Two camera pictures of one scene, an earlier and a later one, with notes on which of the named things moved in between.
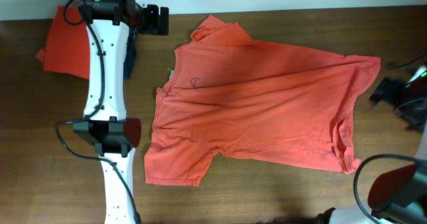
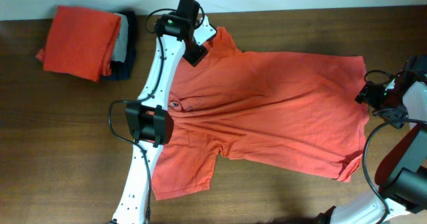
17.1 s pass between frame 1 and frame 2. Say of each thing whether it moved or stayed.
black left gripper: moved
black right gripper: moved
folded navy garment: stayed
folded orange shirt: stayed
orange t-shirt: moved
